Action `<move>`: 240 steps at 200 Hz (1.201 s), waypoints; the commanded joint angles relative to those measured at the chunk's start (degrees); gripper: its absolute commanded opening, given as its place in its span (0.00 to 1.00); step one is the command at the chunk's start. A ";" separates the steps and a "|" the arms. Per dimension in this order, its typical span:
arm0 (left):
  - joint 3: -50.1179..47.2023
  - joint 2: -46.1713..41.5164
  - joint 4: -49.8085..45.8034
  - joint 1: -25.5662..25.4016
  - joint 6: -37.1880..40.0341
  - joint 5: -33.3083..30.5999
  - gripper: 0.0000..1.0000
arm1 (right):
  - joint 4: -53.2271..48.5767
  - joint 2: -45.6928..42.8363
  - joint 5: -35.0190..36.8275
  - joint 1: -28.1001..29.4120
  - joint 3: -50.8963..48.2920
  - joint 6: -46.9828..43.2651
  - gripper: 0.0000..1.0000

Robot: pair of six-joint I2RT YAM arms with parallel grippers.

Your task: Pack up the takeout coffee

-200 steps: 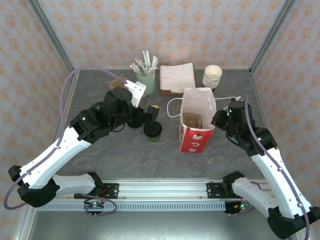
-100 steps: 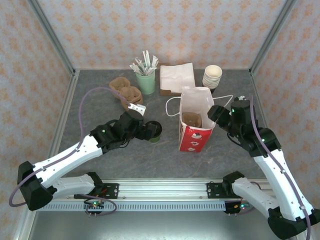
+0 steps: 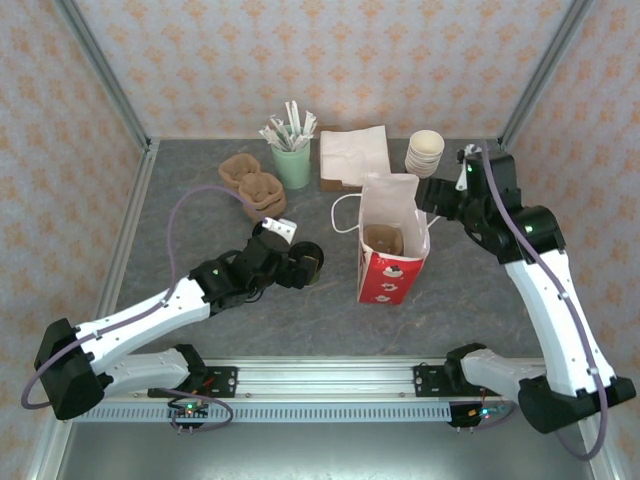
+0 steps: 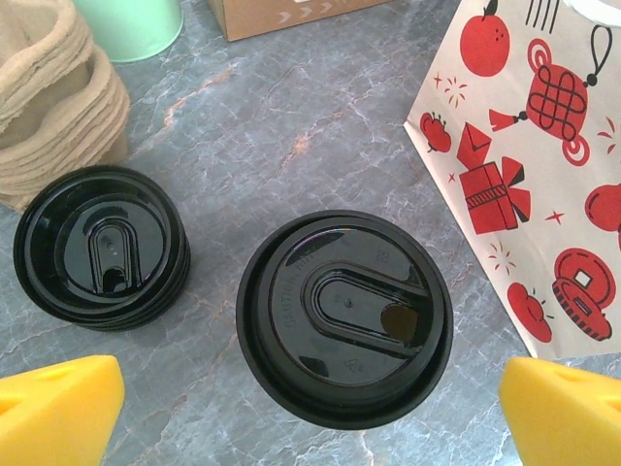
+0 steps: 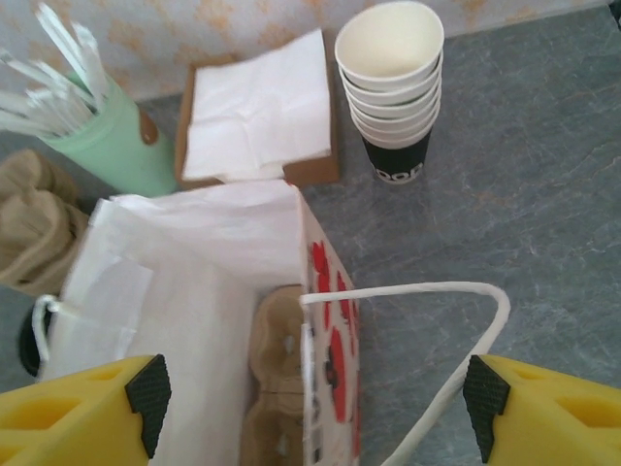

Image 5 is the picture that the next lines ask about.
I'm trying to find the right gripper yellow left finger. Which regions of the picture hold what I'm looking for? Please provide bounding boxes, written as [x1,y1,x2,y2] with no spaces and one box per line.
[0,353,172,466]

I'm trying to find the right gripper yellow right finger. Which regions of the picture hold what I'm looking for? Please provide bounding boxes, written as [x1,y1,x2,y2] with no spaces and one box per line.
[462,353,621,466]

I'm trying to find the red white paper bag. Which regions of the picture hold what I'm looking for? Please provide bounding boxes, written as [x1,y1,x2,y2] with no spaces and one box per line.
[31,179,510,466]

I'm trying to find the mint green cup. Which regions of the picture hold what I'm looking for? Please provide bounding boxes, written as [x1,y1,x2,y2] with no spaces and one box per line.
[38,72,179,195]

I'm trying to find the white wrapped straw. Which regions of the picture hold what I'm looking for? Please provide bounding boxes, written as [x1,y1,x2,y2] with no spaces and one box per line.
[0,89,79,140]
[36,2,101,116]
[0,48,93,127]
[71,21,107,111]

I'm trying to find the brown cardboard napkin tray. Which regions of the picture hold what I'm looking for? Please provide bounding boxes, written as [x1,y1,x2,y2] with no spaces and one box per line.
[174,53,341,191]

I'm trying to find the white paper napkin stack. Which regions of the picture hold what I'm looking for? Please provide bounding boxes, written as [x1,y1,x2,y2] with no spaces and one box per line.
[182,27,334,183]

